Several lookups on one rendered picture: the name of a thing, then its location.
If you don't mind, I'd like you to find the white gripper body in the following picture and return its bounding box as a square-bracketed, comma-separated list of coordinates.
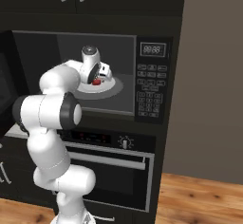
[98, 64, 114, 83]

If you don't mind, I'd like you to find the white round plate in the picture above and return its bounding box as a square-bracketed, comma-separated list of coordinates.
[76, 75, 116, 95]

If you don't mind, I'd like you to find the grey microwave turntable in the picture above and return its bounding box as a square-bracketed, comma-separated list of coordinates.
[74, 75, 124, 101]

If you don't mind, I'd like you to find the black microwave oven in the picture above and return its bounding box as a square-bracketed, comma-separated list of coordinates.
[0, 29, 174, 125]

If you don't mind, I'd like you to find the black microwave door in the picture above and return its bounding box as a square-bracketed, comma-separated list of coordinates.
[0, 29, 31, 138]

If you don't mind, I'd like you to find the black built-in oven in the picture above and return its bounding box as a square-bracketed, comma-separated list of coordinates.
[56, 127, 157, 214]

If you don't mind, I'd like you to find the black oven door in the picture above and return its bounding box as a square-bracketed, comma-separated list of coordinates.
[61, 141, 156, 213]

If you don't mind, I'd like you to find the dark base cabinet door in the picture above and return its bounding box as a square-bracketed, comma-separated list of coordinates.
[0, 136, 59, 209]

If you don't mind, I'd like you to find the dark drawer front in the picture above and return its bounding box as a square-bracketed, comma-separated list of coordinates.
[83, 200, 157, 224]

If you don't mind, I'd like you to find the silver oven door handle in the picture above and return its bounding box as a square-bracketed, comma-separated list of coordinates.
[66, 151, 147, 171]

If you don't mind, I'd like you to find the silver base cabinet handle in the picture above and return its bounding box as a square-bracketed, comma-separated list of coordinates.
[0, 160, 12, 185]

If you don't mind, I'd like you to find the silver drawer handle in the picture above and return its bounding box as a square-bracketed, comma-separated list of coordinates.
[90, 214, 116, 223]

